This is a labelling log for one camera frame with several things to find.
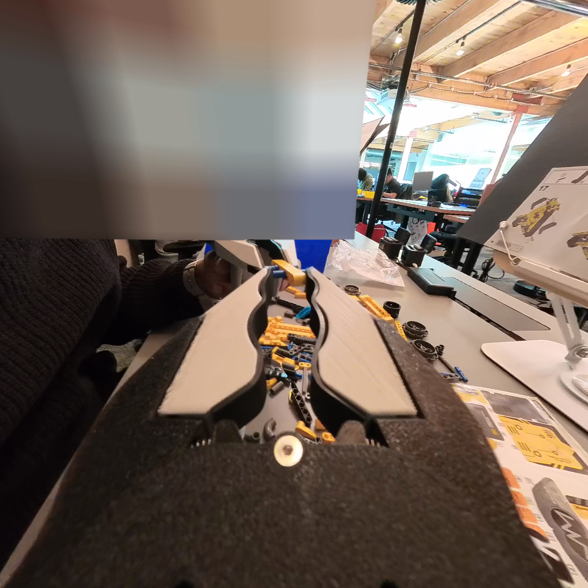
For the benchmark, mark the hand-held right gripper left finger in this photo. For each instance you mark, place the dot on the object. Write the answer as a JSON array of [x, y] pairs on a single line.
[[216, 363]]

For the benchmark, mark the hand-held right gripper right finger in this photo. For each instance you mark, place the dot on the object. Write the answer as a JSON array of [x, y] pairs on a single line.
[[363, 367]]

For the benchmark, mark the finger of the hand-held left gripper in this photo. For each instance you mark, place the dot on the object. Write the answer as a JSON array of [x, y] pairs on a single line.
[[287, 252], [239, 255]]

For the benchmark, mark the yellow holed beam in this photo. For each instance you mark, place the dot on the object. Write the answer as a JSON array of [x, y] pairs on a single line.
[[294, 274]]

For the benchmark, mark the pile of toy building parts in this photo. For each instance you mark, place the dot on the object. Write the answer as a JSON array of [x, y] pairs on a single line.
[[285, 330]]

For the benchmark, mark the person's left hand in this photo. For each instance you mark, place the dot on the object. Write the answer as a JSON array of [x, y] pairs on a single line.
[[217, 280]]

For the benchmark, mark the grey wristwatch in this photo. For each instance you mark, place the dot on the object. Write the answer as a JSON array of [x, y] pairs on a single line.
[[193, 278]]

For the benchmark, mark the light blue curved part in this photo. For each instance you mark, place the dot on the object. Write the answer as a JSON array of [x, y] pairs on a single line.
[[303, 313]]

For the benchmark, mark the black toy wheel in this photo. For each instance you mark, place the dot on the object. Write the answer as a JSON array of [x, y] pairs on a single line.
[[392, 308], [425, 349], [415, 330]]

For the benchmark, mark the clear plastic bag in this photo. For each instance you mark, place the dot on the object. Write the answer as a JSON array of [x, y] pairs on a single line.
[[367, 266]]

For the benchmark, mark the red bag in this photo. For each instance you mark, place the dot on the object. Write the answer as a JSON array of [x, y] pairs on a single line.
[[368, 230]]

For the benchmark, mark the black flat box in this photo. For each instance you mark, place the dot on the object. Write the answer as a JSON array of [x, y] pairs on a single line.
[[429, 280]]

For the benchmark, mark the long wooden desk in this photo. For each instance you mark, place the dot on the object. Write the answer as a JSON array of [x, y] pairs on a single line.
[[413, 204]]

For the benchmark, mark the brown cardboard sheet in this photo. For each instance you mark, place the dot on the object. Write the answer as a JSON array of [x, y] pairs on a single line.
[[370, 133]]

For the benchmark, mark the white book stand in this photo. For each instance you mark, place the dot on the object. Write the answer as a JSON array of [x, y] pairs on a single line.
[[528, 363]]

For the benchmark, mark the person's black sweater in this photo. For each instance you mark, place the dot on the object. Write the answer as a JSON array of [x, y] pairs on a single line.
[[46, 321]]

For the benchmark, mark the black metal pole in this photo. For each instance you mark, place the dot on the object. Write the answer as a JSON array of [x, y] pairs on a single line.
[[397, 115]]

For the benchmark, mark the sticker sheet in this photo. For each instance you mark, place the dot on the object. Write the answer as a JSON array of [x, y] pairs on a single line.
[[528, 441]]

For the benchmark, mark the instruction booklet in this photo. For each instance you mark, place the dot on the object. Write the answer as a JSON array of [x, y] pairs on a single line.
[[542, 220]]

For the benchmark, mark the black camera device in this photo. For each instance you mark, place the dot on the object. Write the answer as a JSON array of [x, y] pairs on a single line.
[[390, 247], [415, 255]]

